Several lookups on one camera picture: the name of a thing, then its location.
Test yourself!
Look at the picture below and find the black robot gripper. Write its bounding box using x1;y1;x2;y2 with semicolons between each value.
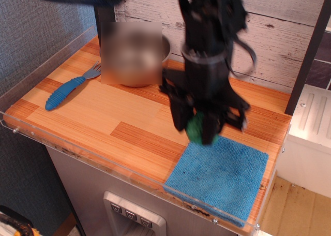
160;54;250;145

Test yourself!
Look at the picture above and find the green toy broccoli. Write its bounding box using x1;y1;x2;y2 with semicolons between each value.
185;111;219;145

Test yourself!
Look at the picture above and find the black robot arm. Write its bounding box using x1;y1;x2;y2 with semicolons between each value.
160;0;250;145

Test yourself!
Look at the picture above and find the blue microfiber towel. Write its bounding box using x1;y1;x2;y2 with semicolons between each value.
163;136;268;228

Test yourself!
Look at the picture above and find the silver metal bowl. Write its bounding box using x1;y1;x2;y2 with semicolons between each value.
100;32;167;87

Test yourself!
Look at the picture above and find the clear acrylic table guard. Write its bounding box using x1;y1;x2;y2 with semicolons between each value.
1;27;290;235

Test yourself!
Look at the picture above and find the white toy sink unit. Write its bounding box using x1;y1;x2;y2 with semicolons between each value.
276;85;330;197

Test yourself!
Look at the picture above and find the silver toy fridge cabinet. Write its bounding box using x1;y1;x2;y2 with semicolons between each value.
46;145;249;236

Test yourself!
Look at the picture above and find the black and yellow object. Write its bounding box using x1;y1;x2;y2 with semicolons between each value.
1;205;41;235

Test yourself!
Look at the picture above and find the black vertical frame post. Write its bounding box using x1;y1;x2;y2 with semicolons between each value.
285;0;330;115

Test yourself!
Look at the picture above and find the blue handled spork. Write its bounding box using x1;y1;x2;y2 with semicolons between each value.
45;61;101;111

